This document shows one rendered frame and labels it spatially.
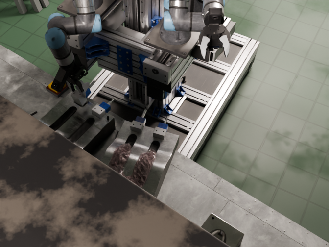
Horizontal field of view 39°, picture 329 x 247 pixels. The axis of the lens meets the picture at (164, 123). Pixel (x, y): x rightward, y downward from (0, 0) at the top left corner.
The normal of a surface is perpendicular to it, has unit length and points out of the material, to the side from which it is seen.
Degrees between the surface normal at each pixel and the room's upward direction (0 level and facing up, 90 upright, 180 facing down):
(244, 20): 0
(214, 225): 0
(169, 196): 0
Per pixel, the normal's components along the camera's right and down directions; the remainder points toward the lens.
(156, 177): -0.07, -0.40
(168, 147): 0.02, -0.62
